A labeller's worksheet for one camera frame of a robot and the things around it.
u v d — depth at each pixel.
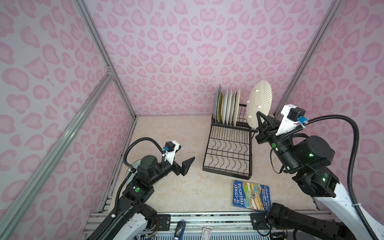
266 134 0.44
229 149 0.98
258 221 0.73
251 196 0.79
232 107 0.75
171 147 0.57
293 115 0.39
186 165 0.59
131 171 0.55
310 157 0.35
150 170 0.50
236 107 0.75
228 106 0.75
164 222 0.73
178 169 0.61
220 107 0.80
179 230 0.68
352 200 0.38
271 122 0.46
